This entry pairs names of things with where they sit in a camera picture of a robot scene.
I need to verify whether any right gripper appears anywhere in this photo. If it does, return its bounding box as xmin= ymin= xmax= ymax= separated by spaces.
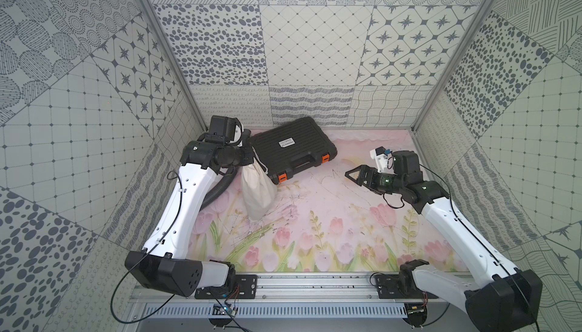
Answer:
xmin=345 ymin=164 xmax=405 ymax=195

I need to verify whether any white cloth soil bag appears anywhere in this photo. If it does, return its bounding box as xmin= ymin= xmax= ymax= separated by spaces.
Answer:
xmin=241 ymin=148 xmax=277 ymax=221

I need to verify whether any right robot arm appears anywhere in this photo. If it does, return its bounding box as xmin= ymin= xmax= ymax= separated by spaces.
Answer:
xmin=345 ymin=147 xmax=543 ymax=331

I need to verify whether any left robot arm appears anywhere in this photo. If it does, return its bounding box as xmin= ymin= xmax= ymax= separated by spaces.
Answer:
xmin=125 ymin=141 xmax=253 ymax=297

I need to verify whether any black plastic tool case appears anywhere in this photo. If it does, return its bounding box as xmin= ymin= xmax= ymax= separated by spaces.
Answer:
xmin=249 ymin=117 xmax=337 ymax=185

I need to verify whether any pink floral table mat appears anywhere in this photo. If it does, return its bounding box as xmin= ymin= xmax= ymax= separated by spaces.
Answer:
xmin=188 ymin=130 xmax=466 ymax=273

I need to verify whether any black corrugated hose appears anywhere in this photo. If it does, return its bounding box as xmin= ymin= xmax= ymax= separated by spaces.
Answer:
xmin=199 ymin=128 xmax=252 ymax=210

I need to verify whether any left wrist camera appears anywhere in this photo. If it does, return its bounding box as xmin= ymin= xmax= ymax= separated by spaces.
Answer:
xmin=205 ymin=115 xmax=244 ymax=146

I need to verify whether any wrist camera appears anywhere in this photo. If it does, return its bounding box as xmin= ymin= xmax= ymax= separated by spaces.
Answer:
xmin=370 ymin=146 xmax=393 ymax=173
xmin=205 ymin=115 xmax=244 ymax=146

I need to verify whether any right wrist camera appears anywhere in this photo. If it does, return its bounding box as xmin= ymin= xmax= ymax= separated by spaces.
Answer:
xmin=370 ymin=146 xmax=393 ymax=173

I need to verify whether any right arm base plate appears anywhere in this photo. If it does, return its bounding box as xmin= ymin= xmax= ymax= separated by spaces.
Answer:
xmin=369 ymin=272 xmax=438 ymax=300

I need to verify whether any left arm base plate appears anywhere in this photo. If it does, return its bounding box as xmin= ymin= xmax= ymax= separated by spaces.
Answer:
xmin=194 ymin=274 xmax=258 ymax=300

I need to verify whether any aluminium mounting rail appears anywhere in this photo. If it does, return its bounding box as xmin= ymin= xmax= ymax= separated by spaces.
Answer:
xmin=129 ymin=272 xmax=477 ymax=303

